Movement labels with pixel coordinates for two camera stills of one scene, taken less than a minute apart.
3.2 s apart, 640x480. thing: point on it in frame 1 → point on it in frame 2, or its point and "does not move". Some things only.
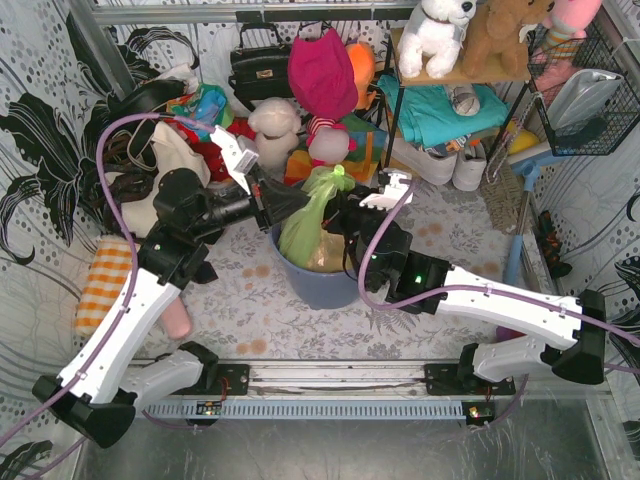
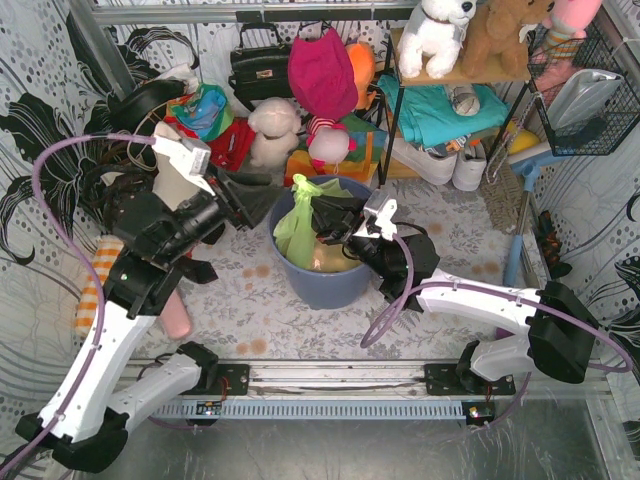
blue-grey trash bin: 318,290 → 336,180
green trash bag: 299,234 does not move
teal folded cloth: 427,115 does not move
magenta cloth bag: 322,75 does not move
